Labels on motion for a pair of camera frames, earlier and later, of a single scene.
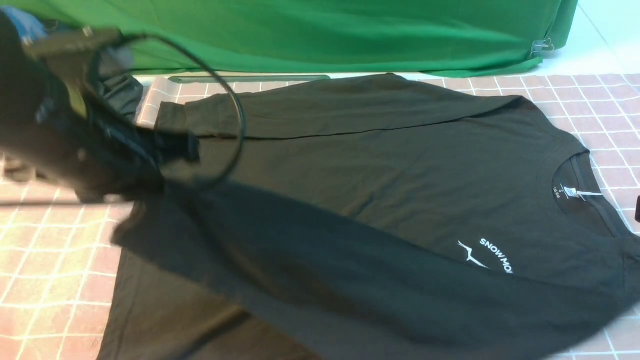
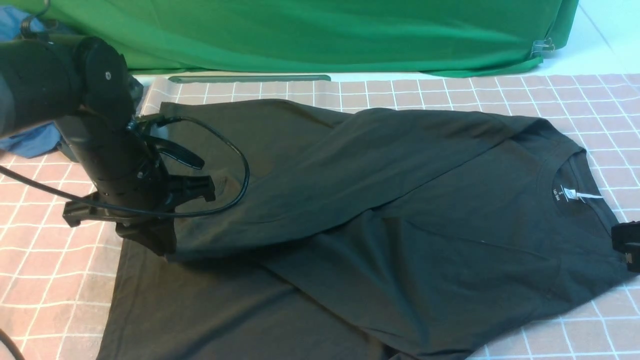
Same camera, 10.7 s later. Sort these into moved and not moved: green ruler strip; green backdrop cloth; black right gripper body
Moved: black right gripper body
Not moved: green ruler strip; green backdrop cloth
